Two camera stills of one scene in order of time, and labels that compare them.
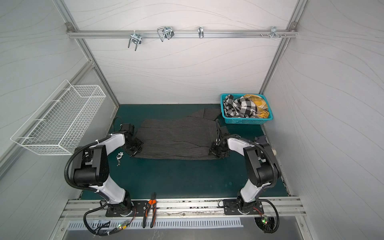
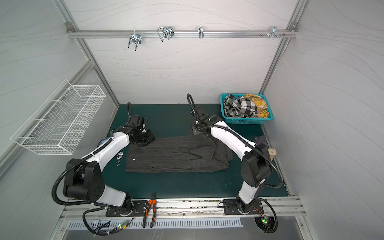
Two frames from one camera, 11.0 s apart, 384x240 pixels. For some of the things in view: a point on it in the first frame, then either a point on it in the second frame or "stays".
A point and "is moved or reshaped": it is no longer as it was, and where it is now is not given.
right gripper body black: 217,149 to 198,128
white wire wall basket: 55,127 stays
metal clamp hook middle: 167,32 stays
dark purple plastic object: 261,140 stays
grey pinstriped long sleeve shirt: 191,137 is moved or reshaped
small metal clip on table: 119,156 stays
